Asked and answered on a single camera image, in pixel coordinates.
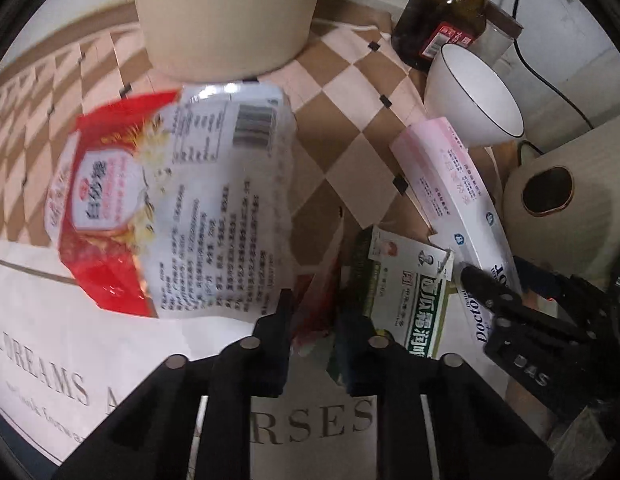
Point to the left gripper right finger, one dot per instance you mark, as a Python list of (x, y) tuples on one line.
[(436, 419)]

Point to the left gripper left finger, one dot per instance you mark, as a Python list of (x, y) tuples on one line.
[(191, 415)]

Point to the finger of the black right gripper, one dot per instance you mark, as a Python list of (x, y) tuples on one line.
[(521, 332)]

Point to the green white medicine box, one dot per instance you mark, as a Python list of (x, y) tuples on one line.
[(407, 290)]

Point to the red white sugar bag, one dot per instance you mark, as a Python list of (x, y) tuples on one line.
[(174, 204)]

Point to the pink white long box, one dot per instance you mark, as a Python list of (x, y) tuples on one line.
[(460, 211)]

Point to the white pink electric kettle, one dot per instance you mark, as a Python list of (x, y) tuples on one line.
[(561, 211)]

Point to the white ceramic bowl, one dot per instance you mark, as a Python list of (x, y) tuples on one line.
[(467, 92)]

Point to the checkered counter mat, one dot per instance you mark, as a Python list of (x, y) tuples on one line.
[(350, 93)]

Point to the dark glass sauce bottle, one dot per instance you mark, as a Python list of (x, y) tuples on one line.
[(425, 26)]

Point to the cream utensil holder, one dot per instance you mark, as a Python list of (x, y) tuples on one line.
[(223, 40)]

